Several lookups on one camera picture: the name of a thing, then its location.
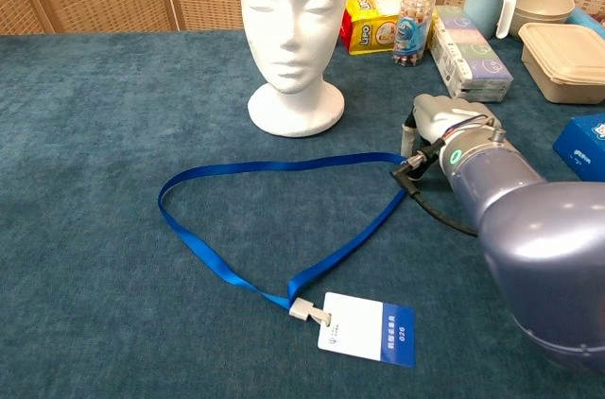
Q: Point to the beige lidded lunch box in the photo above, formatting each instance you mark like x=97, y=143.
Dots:
x=562, y=54

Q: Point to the beige bowl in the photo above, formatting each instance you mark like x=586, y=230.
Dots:
x=543, y=4

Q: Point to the yellow snack box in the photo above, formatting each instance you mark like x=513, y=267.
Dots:
x=373, y=30

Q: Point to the brown cookie bag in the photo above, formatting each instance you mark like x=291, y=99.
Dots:
x=600, y=17

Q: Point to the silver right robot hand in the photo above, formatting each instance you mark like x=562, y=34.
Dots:
x=449, y=115

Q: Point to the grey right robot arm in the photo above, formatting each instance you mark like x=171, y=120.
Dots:
x=543, y=252

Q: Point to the teal table cloth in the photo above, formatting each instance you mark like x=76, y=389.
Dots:
x=118, y=181

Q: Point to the clear snack jar blue label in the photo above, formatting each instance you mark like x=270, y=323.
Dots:
x=411, y=35

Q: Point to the pastel multicolour tissue pack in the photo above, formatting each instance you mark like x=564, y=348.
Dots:
x=468, y=54

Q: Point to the blue cylindrical tube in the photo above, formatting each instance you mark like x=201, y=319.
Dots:
x=586, y=21

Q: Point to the blue pink Oreo box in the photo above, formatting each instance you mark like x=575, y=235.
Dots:
x=581, y=148

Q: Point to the white foam mannequin head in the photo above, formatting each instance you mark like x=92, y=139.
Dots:
x=293, y=2

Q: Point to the white and blue ID badge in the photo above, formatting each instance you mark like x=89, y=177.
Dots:
x=354, y=328

